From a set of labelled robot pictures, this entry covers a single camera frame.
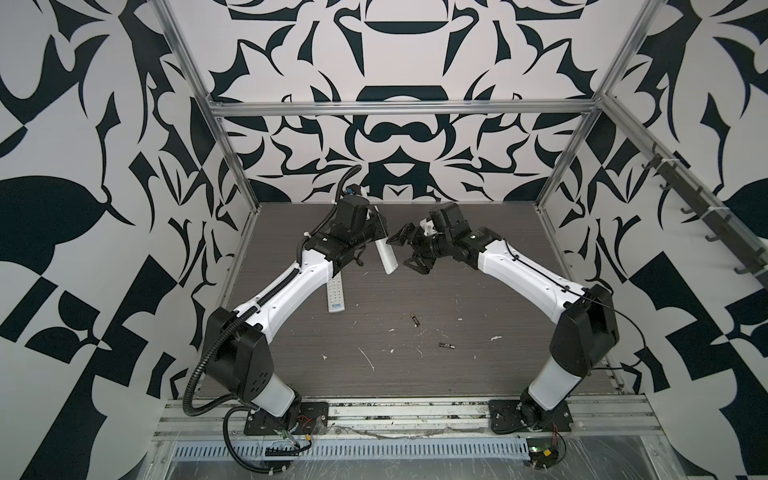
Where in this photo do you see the white remote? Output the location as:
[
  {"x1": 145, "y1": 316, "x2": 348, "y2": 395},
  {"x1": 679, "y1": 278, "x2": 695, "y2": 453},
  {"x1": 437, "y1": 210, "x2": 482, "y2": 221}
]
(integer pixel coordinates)
[{"x1": 374, "y1": 207, "x2": 398, "y2": 275}]

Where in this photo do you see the small circuit board with wires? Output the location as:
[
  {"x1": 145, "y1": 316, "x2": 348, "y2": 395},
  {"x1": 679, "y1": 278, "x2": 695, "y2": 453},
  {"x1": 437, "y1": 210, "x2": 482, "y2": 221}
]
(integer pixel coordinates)
[{"x1": 526, "y1": 436, "x2": 567, "y2": 471}]

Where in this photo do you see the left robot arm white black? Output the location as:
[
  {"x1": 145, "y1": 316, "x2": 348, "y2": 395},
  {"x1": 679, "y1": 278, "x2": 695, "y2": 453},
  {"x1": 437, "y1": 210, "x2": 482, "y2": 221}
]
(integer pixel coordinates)
[{"x1": 183, "y1": 194, "x2": 397, "y2": 424}]

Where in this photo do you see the black corrugated cable conduit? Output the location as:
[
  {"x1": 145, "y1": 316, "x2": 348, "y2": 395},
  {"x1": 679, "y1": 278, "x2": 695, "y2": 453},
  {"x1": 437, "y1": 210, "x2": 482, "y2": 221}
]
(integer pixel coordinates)
[{"x1": 181, "y1": 164, "x2": 364, "y2": 475}]

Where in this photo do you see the white remote control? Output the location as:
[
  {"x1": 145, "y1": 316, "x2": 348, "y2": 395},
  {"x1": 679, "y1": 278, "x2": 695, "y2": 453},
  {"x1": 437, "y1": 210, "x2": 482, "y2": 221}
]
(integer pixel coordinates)
[{"x1": 326, "y1": 272, "x2": 345, "y2": 314}]

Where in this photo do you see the aluminium frame crossbar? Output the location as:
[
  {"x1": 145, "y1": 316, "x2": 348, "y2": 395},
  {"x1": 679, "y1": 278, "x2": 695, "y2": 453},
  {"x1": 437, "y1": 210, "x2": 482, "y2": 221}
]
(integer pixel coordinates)
[{"x1": 208, "y1": 99, "x2": 596, "y2": 118}]

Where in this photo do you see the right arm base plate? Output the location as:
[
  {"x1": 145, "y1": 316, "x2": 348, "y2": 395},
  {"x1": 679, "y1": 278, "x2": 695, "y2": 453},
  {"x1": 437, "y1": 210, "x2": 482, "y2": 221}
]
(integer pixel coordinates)
[{"x1": 488, "y1": 399, "x2": 573, "y2": 435}]

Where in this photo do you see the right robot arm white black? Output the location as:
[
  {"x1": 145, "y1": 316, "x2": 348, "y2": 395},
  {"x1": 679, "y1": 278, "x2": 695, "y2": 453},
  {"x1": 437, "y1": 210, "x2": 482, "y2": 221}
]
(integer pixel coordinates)
[{"x1": 387, "y1": 203, "x2": 620, "y2": 434}]

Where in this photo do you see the white slotted cable duct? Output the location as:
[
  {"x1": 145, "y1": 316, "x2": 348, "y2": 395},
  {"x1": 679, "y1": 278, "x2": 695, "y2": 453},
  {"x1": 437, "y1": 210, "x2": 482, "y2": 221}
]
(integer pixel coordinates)
[{"x1": 167, "y1": 436, "x2": 532, "y2": 462}]

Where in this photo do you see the black hook rack rail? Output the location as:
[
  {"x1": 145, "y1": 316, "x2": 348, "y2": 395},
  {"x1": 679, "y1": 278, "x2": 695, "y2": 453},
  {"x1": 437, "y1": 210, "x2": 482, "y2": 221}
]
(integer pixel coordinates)
[{"x1": 641, "y1": 143, "x2": 767, "y2": 289}]

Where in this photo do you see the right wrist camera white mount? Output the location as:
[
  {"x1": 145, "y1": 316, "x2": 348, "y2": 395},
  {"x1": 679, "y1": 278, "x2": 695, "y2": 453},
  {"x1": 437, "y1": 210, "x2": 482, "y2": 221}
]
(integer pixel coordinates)
[{"x1": 419, "y1": 219, "x2": 437, "y2": 237}]

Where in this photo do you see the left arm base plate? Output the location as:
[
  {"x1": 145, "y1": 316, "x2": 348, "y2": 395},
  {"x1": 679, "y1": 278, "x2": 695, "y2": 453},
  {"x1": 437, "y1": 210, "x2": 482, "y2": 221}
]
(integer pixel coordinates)
[{"x1": 244, "y1": 401, "x2": 329, "y2": 436}]

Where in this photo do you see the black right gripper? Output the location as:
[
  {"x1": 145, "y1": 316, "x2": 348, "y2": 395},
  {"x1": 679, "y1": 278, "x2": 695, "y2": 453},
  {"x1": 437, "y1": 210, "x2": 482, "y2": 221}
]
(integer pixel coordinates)
[{"x1": 386, "y1": 223, "x2": 455, "y2": 274}]

